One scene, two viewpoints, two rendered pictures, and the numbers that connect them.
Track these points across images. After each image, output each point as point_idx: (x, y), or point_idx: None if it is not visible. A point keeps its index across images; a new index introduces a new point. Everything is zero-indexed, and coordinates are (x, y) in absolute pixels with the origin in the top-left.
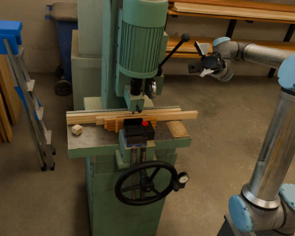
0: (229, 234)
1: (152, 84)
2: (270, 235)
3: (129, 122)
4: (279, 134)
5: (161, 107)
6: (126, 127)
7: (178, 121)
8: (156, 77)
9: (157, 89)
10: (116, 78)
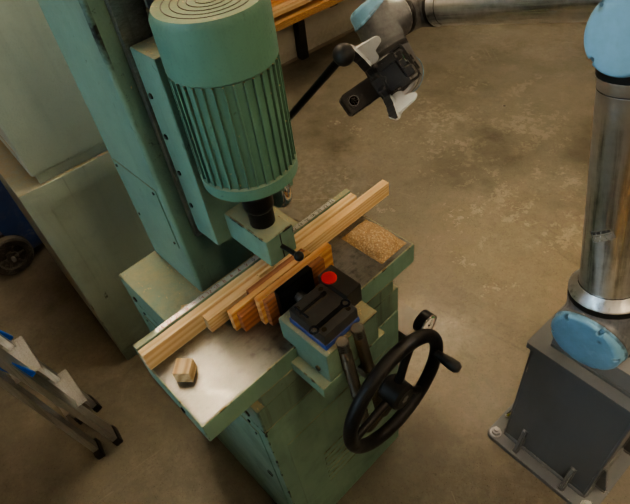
0: (552, 371)
1: None
2: None
3: (289, 291)
4: None
5: (316, 213)
6: (297, 309)
7: (367, 225)
8: None
9: None
10: (197, 208)
